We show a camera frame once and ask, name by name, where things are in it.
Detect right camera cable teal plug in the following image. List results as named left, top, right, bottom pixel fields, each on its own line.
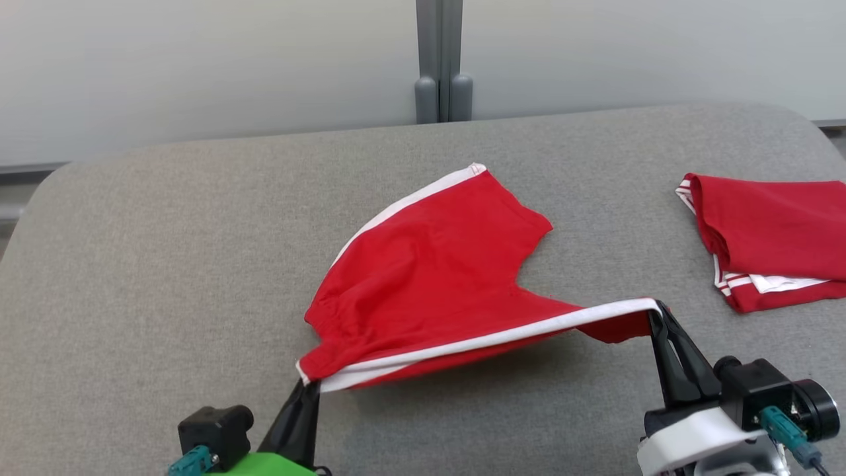
left=758, top=406, right=832, bottom=476

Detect red shorts with white trim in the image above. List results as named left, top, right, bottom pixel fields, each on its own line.
left=295, top=163, right=664, bottom=394

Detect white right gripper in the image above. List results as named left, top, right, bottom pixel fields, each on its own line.
left=636, top=302, right=762, bottom=476

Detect red jersey with white trim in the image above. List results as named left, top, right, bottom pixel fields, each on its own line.
left=675, top=173, right=846, bottom=315

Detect left camera cable teal plug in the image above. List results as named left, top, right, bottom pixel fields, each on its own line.
left=166, top=445, right=214, bottom=476

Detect camera cable teal plug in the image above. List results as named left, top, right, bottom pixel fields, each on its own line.
left=166, top=445, right=214, bottom=476
left=758, top=406, right=832, bottom=476

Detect grey partition post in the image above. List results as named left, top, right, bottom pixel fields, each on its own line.
left=414, top=0, right=441, bottom=125
left=447, top=0, right=475, bottom=123

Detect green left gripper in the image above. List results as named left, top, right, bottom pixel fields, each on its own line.
left=210, top=379, right=331, bottom=476

